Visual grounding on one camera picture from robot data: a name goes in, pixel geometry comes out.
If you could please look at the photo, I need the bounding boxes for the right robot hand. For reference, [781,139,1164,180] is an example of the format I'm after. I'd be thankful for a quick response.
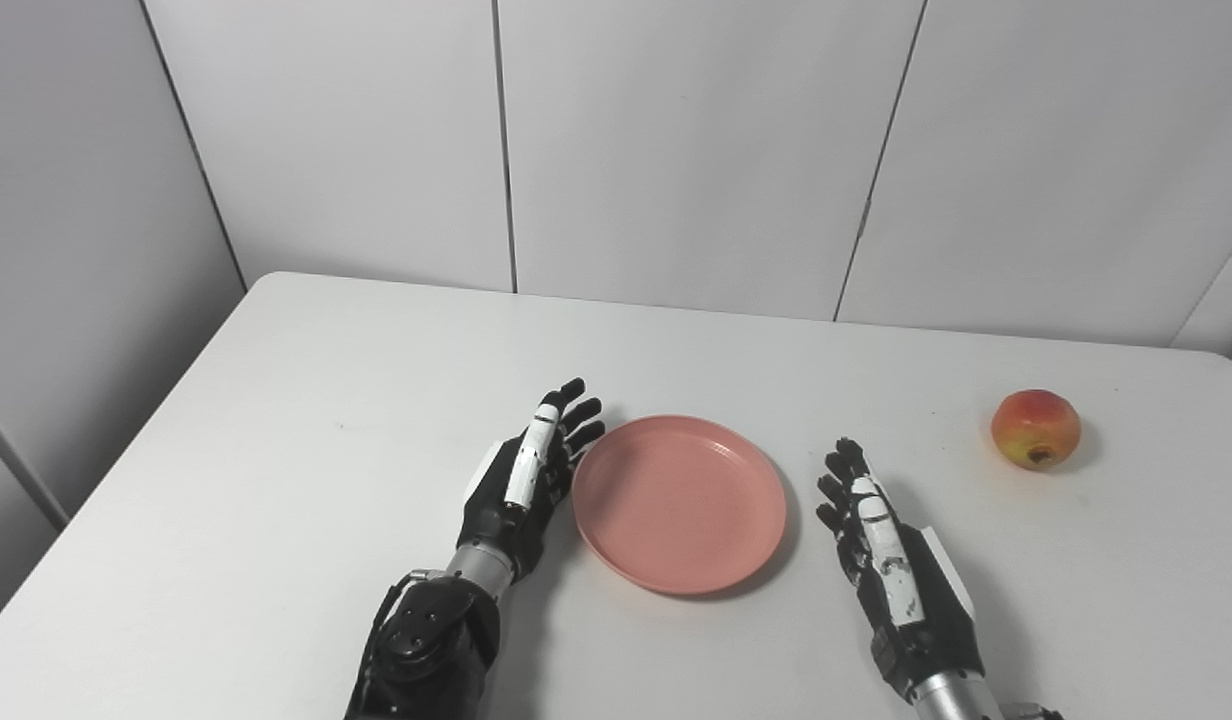
[816,437,985,701]

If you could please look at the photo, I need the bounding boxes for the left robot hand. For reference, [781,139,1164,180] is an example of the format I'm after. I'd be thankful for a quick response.
[456,377,607,584]

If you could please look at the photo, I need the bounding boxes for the red yellow apple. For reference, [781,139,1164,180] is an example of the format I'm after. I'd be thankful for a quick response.
[991,389,1083,471]

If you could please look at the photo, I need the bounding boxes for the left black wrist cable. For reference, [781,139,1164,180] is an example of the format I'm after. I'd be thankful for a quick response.
[369,567,448,656]

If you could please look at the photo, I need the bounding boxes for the pink plate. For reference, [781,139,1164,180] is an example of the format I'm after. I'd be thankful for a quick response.
[572,415,788,596]

